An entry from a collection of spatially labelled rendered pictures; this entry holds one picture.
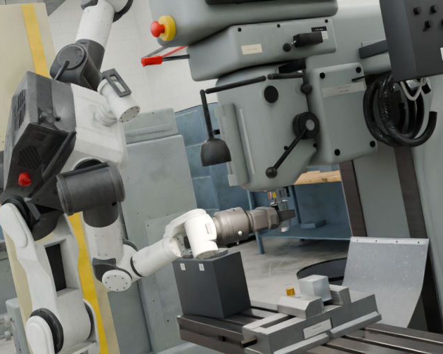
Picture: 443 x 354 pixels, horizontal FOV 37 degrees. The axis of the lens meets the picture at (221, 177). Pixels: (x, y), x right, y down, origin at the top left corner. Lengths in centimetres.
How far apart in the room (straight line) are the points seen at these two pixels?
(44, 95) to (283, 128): 62
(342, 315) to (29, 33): 221
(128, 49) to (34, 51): 840
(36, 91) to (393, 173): 102
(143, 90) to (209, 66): 998
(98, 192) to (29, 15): 190
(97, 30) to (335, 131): 75
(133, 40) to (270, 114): 1019
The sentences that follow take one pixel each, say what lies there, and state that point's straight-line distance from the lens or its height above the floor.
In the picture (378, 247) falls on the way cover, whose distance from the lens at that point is 206.
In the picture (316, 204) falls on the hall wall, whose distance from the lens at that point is 840.
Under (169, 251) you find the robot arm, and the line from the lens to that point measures 174.
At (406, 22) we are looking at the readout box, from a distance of 165.
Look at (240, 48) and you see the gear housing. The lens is 163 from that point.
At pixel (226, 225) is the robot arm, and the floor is 124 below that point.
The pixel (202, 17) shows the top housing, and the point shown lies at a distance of 160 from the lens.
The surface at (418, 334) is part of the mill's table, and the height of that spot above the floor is 92.
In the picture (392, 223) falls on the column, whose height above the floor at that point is 112.
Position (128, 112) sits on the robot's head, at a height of 158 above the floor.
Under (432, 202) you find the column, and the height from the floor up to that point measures 118.
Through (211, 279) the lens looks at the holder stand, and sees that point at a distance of 208.
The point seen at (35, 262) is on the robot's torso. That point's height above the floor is 123.
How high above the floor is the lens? 146
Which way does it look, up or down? 3 degrees down
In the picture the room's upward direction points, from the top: 11 degrees counter-clockwise
